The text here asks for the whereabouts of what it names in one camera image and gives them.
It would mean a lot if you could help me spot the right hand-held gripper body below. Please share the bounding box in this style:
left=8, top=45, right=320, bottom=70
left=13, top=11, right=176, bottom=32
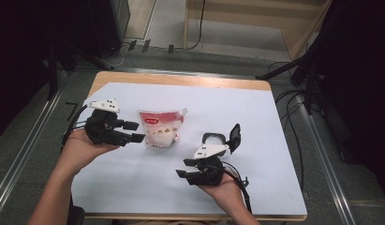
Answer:
left=187, top=142, right=230, bottom=187

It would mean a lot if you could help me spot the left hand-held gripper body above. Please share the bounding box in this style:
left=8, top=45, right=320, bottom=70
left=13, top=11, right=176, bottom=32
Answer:
left=84, top=98, right=133, bottom=147

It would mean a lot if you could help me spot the red and white pouch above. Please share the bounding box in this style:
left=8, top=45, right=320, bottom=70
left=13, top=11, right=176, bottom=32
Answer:
left=137, top=107, right=188, bottom=149

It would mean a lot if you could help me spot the clear jar with black lid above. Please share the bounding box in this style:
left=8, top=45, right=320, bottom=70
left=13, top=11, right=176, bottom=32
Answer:
left=201, top=123, right=242, bottom=158

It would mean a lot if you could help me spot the person's right hand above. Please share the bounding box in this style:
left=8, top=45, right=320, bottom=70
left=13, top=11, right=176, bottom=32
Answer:
left=198, top=181, right=248, bottom=218

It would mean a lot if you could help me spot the person's left hand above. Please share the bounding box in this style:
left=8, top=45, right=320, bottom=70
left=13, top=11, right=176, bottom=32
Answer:
left=60, top=128, right=120, bottom=178

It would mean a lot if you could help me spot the white paper table cover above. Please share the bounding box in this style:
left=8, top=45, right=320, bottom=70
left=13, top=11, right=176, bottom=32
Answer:
left=51, top=82, right=307, bottom=217

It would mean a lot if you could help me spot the black chair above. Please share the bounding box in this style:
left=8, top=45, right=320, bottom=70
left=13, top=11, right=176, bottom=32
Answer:
left=67, top=196, right=86, bottom=225

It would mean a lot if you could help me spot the black cabinet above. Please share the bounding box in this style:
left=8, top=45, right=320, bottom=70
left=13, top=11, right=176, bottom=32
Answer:
left=86, top=0, right=132, bottom=59

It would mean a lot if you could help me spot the black curtain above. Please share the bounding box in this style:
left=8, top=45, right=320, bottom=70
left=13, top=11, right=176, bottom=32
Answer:
left=0, top=0, right=97, bottom=142
left=305, top=0, right=385, bottom=201

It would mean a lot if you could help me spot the black tripod stand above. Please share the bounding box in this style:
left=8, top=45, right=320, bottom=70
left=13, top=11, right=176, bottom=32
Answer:
left=255, top=46, right=325, bottom=115

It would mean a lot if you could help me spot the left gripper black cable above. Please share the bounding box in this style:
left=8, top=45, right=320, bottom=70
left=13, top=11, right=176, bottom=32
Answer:
left=61, top=104, right=90, bottom=146

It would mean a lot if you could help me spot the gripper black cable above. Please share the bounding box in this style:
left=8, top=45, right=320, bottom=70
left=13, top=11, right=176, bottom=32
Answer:
left=222, top=161, right=253, bottom=215
left=61, top=104, right=90, bottom=146

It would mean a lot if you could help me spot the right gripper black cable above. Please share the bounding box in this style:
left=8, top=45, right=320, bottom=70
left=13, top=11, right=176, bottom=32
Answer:
left=222, top=161, right=253, bottom=215

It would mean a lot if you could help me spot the metal floor rail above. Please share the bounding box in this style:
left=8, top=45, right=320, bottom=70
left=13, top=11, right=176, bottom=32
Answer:
left=0, top=87, right=65, bottom=217
left=74, top=67, right=257, bottom=80
left=297, top=93, right=357, bottom=225

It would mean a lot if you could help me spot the white floor cable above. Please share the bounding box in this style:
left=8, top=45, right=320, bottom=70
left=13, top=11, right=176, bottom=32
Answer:
left=109, top=43, right=126, bottom=68

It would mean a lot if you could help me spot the black floor cable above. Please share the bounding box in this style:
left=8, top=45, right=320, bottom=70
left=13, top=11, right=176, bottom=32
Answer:
left=274, top=60, right=306, bottom=191

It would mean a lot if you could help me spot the black hanging cable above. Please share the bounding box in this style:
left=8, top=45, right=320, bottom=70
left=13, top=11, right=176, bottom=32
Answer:
left=180, top=0, right=207, bottom=52

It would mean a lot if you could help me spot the wooden shelf frame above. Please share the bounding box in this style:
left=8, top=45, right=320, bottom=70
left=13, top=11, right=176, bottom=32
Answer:
left=183, top=0, right=333, bottom=62

